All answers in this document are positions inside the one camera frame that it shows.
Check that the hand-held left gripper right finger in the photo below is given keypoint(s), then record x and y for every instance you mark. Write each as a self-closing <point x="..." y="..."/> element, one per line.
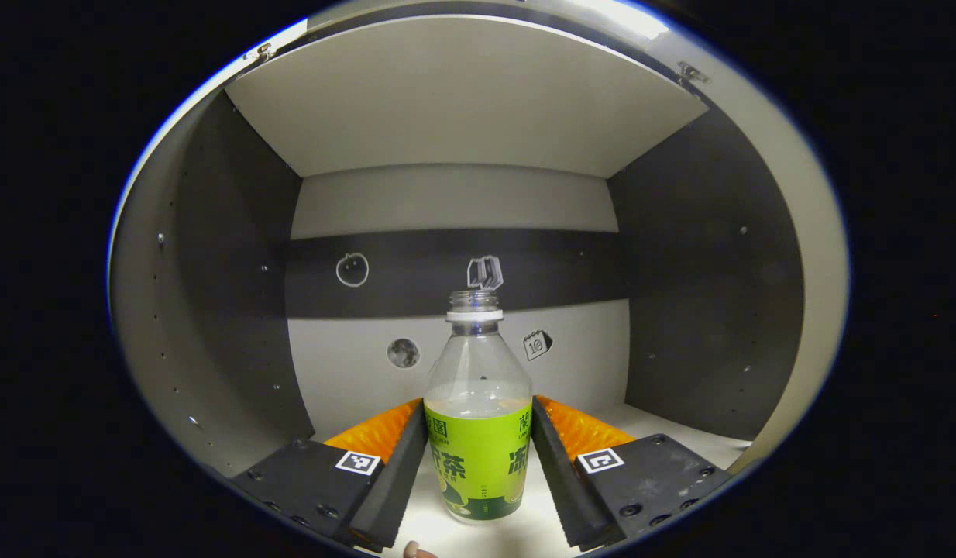
<point x="559" y="488"/>

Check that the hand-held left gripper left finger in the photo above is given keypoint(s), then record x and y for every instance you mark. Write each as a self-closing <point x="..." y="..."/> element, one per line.
<point x="393" y="488"/>

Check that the clear bottle with green label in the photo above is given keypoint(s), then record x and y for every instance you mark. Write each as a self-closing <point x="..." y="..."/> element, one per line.
<point x="478" y="457"/>

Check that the grey cabinet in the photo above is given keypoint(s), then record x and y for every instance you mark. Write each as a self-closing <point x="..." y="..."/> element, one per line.
<point x="447" y="201"/>

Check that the grey cabinet door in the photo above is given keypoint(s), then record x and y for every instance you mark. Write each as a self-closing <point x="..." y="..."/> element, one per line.
<point x="149" y="310"/>
<point x="811" y="271"/>

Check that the white cabinet shelf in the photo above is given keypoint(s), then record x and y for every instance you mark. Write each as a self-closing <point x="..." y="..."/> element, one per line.
<point x="462" y="93"/>

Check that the long ceiling light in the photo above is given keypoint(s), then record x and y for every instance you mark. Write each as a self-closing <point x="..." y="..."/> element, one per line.
<point x="625" y="17"/>

